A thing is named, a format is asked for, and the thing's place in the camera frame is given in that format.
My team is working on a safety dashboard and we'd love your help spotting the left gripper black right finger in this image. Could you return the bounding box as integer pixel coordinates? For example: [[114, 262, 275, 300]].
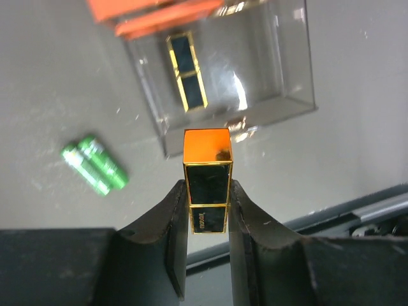
[[228, 180, 317, 305]]

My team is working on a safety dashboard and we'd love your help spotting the orange drawer box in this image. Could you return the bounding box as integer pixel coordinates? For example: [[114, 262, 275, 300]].
[[87, 0, 224, 40]]

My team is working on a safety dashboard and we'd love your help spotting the green lipstick tube right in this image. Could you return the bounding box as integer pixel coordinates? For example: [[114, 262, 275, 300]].
[[78, 135, 129, 189]]

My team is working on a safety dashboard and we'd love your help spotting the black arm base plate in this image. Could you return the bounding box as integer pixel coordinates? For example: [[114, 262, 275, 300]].
[[186, 183, 408, 275]]

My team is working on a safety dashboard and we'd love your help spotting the gold black compact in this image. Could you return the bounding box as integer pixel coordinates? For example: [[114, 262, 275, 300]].
[[166, 31, 208, 112], [183, 128, 233, 235]]

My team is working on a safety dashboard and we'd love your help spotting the green lipstick tube left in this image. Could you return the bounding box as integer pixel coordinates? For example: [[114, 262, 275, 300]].
[[61, 143, 112, 196]]

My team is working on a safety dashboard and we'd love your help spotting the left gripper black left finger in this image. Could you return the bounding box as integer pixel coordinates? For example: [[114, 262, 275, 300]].
[[92, 180, 188, 305]]

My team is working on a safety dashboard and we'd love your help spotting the green lipstick tube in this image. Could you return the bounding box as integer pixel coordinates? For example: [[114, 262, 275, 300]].
[[61, 143, 112, 196], [78, 135, 129, 189]]

